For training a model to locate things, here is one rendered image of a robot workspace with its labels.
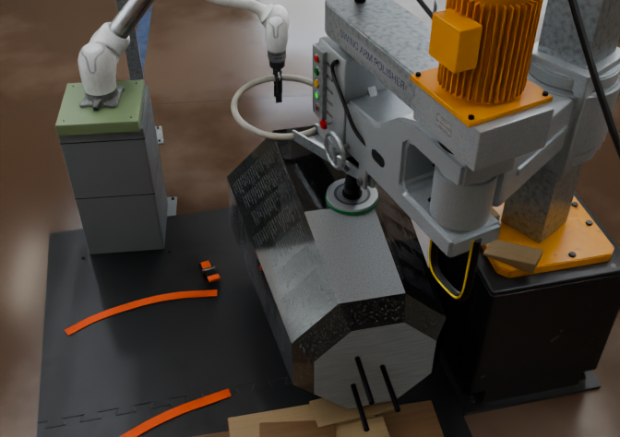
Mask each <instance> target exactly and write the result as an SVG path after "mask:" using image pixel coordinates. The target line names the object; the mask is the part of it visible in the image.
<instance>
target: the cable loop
mask: <svg viewBox="0 0 620 437"><path fill-rule="evenodd" d="M481 243H482V239H481V238H480V239H478V240H475V241H473V242H471V250H470V253H469V258H468V264H467V268H466V274H465V278H464V283H463V287H462V290H461V292H459V291H457V290H456V289H455V288H454V287H453V286H452V285H451V284H450V283H449V282H448V280H447V279H446V278H445V276H444V275H443V274H442V272H441V270H440V268H439V265H438V260H437V254H438V246H437V245H436V244H435V243H434V242H433V241H432V240H431V239H430V243H429V266H430V269H431V272H432V274H433V276H434V277H435V279H436V281H437V282H438V283H439V284H440V286H441V287H442V288H443V289H444V290H445V291H446V292H447V293H448V294H449V295H450V296H451V297H453V298H454V299H455V300H457V301H465V300H466V299H468V297H469V296H470V294H471V289H472V285H473V281H474V277H475V272H476V267H477V263H478V258H479V253H480V249H481Z"/></svg>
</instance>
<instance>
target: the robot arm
mask: <svg viewBox="0 0 620 437"><path fill-rule="evenodd" d="M205 1H208V2H210V3H212V4H214V5H217V6H225V7H231V8H238V9H244V10H249V11H251V12H253V13H255V14H256V15H258V17H259V19H260V23H261V24H262V25H263V26H264V27H265V28H266V29H265V37H266V45H267V47H268V59H269V66H270V67H271V68H272V69H273V75H274V77H275V79H276V81H274V97H276V103H278V102H282V95H281V93H282V76H281V74H282V71H281V69H282V68H283V67H284V66H285V59H286V46H287V42H288V28H289V23H290V20H289V14H288V11H287V9H286V8H285V7H284V6H281V5H272V4H270V5H264V4H262V3H260V2H258V1H256V0H205ZM154 2H155V0H127V1H126V3H125V5H124V6H123V7H122V9H121V10H120V11H119V13H118V14H117V15H116V17H115V18H114V20H113V21H112V22H106V23H104V24H103V25H102V26H101V27H100V28H99V29H98V30H97V31H96V32H95V33H94V34H93V36H92V37H91V39H90V41H89V43H88V44H86V45H84V46H83V47H82V48H81V50H80V52H79V55H78V60H77V61H78V69H79V73H80V77H81V81H82V85H83V88H84V90H85V96H84V98H83V100H82V102H81V103H80V104H79V106H80V107H81V108H86V107H92V108H93V111H98V110H99V109H100V107H108V108H117V107H118V101H119V100H120V97H121V95H122V93H123V91H124V90H125V87H123V86H116V66H117V64H118V62H119V59H120V58H121V57H122V55H123V54H124V52H125V50H126V48H127V47H128V45H129V43H130V37H129V34H130V33H131V32H132V30H133V29H134V28H135V26H136V25H137V23H138V22H139V21H140V20H141V19H142V18H143V17H144V15H145V14H146V13H147V11H148V10H149V8H150V7H151V6H152V4H153V3H154Z"/></svg>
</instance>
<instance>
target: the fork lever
mask: <svg viewBox="0 0 620 437"><path fill-rule="evenodd" d="M314 125H315V128H316V134H314V135H312V136H308V137H306V136H304V135H302V134H301V133H299V132H297V131H295V130H292V133H293V135H294V140H293V141H295V142H297V143H298V144H300V145H302V146H303V147H305V148H307V149H309V150H310V151H312V152H314V153H315V154H317V155H318V156H319V157H321V158H322V159H325V160H326V161H328V157H327V155H326V152H325V148H324V138H323V137H322V136H321V135H320V134H319V132H318V124H314ZM328 162H329V161H328ZM340 162H341V156H340V155H338V156H337V164H338V165H340ZM342 170H343V171H345V172H347V173H348V174H350V176H352V177H354V178H355V179H356V182H357V184H358V185H359V186H362V185H363V181H362V179H361V178H358V171H359V167H357V166H356V165H354V164H352V163H351V162H349V161H347V160H346V164H345V167H344V168H343V169H342ZM367 186H369V187H371V188H375V183H374V178H373V177H372V176H371V175H370V174H369V173H368V179H367Z"/></svg>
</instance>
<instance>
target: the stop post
mask: <svg viewBox="0 0 620 437"><path fill-rule="evenodd" d="M126 1H127V0H116V4H117V10H118V13H119V11H120V10H121V9H122V7H123V6H124V5H125V3H126ZM129 37H130V43H129V45H128V47H127V48H126V50H125V55H126V61H127V65H128V71H129V75H130V80H140V79H144V75H143V69H142V64H141V59H140V53H139V48H138V42H137V32H136V27H135V28H134V29H133V30H132V32H131V33H130V34H129ZM155 128H156V134H157V139H158V145H160V144H164V143H163V135H162V128H161V126H155Z"/></svg>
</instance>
